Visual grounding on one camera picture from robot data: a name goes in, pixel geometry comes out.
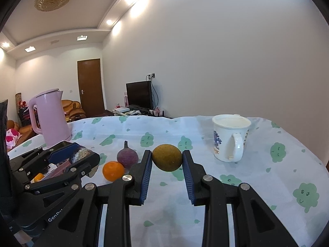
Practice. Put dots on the large orange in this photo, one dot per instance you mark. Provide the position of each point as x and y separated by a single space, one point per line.
113 171

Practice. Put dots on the purple round turnip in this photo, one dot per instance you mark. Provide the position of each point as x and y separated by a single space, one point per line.
127 156

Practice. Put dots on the pink floral cushion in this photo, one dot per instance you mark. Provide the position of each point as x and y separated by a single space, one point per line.
12 137

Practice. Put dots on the orange leather sofa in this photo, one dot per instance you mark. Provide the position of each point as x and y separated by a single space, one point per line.
72 110

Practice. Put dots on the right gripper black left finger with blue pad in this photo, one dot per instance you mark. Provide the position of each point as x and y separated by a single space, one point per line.
79 222

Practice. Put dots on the black television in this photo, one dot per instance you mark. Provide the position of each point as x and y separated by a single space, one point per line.
139 95

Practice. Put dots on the white floral mug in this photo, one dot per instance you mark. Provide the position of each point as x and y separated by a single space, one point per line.
230 134

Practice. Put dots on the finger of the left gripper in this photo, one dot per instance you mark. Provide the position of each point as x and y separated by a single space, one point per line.
35 161
53 186

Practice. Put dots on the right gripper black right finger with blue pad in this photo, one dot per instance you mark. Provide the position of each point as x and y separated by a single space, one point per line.
254 223

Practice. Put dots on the small orange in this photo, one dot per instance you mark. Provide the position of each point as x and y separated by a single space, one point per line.
38 177

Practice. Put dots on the tv stand with clutter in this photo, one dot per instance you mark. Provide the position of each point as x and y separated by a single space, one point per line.
125 111

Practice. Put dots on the pink biscuit tin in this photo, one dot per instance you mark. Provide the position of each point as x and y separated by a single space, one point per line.
53 170

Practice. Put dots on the brown wooden door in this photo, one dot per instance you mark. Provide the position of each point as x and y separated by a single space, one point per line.
90 87

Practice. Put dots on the pink electric kettle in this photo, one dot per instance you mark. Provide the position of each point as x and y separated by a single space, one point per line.
48 118

